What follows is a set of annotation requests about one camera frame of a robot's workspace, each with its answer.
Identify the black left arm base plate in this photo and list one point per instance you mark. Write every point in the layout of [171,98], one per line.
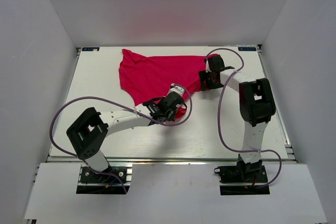
[90,183]

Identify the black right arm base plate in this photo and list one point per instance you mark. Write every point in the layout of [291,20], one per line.
[232,183]

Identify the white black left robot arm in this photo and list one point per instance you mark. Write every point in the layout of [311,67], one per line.
[90,129]

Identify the red t shirt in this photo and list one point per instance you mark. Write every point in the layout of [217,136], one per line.
[144,78]

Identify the aluminium table frame rail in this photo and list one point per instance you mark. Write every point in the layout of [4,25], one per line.
[287,142]

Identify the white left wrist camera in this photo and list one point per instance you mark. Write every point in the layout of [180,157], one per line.
[175,91]

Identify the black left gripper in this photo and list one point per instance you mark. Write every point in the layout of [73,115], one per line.
[171,117]

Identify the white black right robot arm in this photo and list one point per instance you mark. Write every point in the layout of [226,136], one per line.
[256,105]

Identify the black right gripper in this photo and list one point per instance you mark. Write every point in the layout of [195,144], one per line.
[203,76]

